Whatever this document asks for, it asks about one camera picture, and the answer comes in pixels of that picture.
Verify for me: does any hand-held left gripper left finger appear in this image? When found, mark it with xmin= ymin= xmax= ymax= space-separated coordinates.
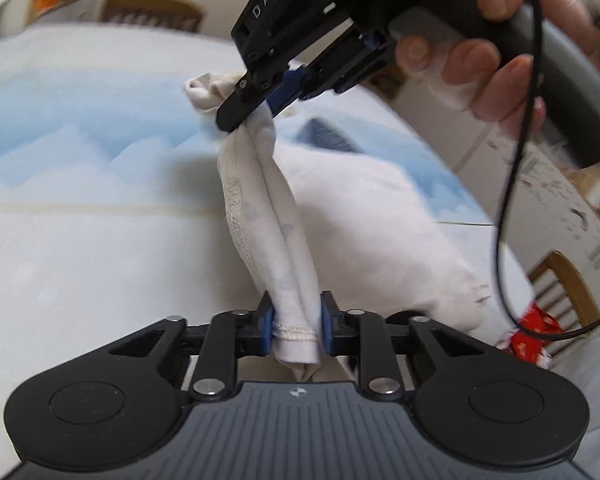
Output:
xmin=107 ymin=292 xmax=276 ymax=403

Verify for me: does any brown wooden chair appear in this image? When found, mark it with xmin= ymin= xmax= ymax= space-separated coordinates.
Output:
xmin=527 ymin=251 xmax=600 ymax=341
xmin=99 ymin=0 xmax=205 ymax=33

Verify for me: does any white long-sleeve shirt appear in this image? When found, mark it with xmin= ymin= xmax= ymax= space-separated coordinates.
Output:
xmin=182 ymin=71 xmax=491 ymax=386

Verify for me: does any red printed garment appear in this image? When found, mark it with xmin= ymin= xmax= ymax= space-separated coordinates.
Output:
xmin=500 ymin=300 xmax=566 ymax=371

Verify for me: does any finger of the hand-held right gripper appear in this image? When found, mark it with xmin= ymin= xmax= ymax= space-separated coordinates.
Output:
xmin=267 ymin=29 xmax=397 ymax=117
xmin=215 ymin=17 xmax=357 ymax=132

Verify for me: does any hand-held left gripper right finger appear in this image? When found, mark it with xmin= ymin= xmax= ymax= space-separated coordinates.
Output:
xmin=320 ymin=290 xmax=486 ymax=403

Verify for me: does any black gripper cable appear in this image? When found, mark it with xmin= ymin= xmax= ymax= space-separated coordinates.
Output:
xmin=492 ymin=0 xmax=600 ymax=341

